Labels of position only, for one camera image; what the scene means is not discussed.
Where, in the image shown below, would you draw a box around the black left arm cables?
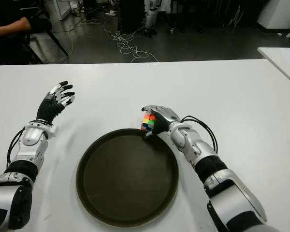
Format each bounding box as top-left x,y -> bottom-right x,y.
6,127 -> 27,167

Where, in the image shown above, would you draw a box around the round dark brown plate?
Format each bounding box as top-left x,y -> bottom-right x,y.
75,128 -> 179,228

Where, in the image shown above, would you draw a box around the white cabinet with black base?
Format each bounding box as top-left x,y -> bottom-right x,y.
256,0 -> 290,33

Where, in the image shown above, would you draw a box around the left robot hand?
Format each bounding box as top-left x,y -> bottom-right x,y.
36,81 -> 76,126

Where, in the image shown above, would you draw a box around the multicoloured Rubik's cube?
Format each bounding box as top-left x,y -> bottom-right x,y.
140,113 -> 157,132

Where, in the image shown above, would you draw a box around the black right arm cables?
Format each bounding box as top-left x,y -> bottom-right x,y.
181,115 -> 219,155

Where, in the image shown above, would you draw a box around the black chair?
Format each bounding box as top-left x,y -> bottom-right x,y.
24,24 -> 70,64

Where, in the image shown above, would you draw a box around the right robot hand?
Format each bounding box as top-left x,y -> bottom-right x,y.
141,104 -> 182,139

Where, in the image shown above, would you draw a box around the white storage unit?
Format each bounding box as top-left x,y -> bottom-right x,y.
44,0 -> 72,21

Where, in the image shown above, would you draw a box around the white side table corner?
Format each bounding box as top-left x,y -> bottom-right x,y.
257,47 -> 290,89

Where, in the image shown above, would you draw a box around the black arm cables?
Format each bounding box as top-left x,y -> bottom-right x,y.
181,115 -> 219,155
6,127 -> 27,167

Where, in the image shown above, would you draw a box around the person in black shirt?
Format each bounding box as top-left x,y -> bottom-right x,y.
0,0 -> 53,65

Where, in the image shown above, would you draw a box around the white cable on floor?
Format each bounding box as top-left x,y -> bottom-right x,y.
102,14 -> 159,63

